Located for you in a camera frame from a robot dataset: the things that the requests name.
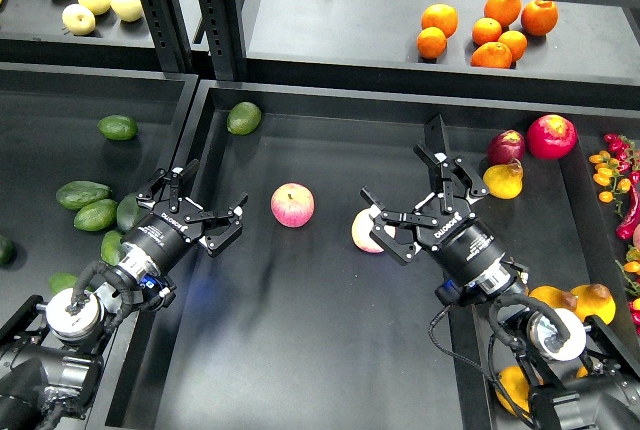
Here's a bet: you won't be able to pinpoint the pale yellow apple right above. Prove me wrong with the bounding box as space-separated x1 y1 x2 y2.
111 0 144 23

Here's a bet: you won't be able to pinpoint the small orange centre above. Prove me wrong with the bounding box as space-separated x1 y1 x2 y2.
471 17 502 46

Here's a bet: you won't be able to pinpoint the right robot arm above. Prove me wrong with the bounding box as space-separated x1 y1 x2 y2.
360 145 639 429

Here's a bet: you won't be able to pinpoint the pale yellow apple front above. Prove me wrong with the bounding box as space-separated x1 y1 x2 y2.
61 4 96 36

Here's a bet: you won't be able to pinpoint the red chili pepper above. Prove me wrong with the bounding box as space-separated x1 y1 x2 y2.
615 184 639 241

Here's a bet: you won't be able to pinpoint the green avocado in centre tray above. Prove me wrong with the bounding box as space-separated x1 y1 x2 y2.
227 102 262 136

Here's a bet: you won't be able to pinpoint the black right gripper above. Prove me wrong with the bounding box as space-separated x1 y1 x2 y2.
360 143 506 288

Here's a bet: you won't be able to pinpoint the dark avocado left edge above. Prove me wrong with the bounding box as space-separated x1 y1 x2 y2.
0 235 15 265

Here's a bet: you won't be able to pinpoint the yellow pear brown spot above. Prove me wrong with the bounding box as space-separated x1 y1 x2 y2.
498 365 529 412

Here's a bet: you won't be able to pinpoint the black centre tray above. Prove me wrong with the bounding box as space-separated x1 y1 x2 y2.
85 78 640 430

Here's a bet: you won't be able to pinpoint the yellow pear middle of row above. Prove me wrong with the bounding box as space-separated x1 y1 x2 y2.
529 285 577 312

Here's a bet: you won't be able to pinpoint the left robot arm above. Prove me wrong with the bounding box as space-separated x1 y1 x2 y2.
1 161 248 429

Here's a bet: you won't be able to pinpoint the bright red apple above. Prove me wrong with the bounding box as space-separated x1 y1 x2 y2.
525 114 578 159

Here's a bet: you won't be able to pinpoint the pale pink apple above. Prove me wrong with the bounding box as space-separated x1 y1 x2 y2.
351 209 384 254

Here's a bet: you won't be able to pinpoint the green avocado pile bottom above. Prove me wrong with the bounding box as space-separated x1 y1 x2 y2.
100 230 125 266

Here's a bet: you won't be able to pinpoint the orange far left top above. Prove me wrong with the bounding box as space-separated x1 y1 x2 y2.
421 3 459 38

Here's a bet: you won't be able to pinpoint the dark green avocado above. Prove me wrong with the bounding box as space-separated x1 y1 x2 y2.
48 272 78 296

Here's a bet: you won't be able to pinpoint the black tray divider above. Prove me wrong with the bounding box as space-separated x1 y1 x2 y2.
423 113 497 430

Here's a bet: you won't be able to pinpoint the green avocado upper left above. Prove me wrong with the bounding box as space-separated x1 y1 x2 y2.
97 114 138 141

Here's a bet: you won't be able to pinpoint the orange front bottom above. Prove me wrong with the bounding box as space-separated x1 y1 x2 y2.
470 41 512 69

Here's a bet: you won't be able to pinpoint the orange lower right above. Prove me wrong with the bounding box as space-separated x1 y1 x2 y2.
498 30 528 63

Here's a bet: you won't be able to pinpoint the dark avocado pile right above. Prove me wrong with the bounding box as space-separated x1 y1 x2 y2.
116 193 147 234

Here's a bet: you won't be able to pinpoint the orange top centre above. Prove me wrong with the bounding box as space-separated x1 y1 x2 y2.
484 0 522 28

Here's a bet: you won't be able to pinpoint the dark red apple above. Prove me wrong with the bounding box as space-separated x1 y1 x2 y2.
487 130 526 166

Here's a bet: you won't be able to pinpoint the green avocado pile top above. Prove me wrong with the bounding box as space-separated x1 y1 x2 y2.
55 180 111 210

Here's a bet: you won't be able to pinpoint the pink red apple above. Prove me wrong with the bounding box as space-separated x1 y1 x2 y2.
270 182 315 228

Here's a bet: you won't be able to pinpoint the yellow pear of row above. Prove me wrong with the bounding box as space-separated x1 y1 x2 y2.
570 283 616 324
529 285 577 312

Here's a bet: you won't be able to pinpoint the cherry tomato bunch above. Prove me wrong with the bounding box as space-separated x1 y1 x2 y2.
588 133 639 204

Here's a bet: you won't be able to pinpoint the black shelf upright posts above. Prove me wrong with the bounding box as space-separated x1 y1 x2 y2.
141 0 248 82

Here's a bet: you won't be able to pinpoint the green avocado pile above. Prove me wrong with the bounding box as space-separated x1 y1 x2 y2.
55 180 111 210
100 230 125 266
73 199 118 232

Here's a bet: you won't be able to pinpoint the orange far left bottom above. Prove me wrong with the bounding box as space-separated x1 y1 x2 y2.
416 27 447 59

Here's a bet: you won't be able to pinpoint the yellow pear near apples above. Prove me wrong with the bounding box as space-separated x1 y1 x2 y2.
483 159 524 200

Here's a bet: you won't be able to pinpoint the orange top right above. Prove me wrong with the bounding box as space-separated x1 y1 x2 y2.
520 0 559 36

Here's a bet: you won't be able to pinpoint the green avocado pile middle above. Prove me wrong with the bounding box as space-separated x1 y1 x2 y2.
73 199 118 232

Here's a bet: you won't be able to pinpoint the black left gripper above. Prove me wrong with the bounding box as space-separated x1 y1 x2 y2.
119 159 248 278

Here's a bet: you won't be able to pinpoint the yellow pear right of row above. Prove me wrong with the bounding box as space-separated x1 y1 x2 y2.
570 283 616 324

